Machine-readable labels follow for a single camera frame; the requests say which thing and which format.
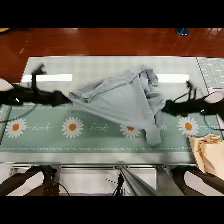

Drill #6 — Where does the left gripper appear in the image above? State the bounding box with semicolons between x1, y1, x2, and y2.
49;90;73;108

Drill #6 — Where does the beige garment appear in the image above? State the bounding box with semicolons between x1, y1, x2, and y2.
187;133;224;181

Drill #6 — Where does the light blue shirt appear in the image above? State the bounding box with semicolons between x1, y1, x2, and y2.
68;64;167;146

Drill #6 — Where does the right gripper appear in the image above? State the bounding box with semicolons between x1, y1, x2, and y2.
161;98;183;117

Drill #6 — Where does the silver frame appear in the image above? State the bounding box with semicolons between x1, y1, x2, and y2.
0;161;224;197

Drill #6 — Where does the black cable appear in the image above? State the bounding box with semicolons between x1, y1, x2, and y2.
112;172;126;197

